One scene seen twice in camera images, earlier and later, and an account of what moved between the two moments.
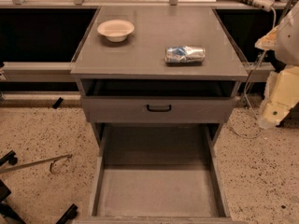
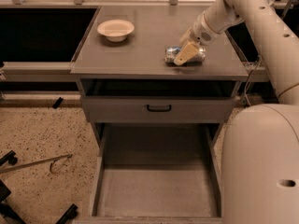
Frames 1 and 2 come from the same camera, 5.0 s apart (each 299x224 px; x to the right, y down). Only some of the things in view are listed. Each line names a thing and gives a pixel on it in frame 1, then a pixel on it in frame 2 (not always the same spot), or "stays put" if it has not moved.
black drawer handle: (159, 109) stays put
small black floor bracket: (58, 103) stays put
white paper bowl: (116, 30) stays put
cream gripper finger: (281, 95) → (189, 50)
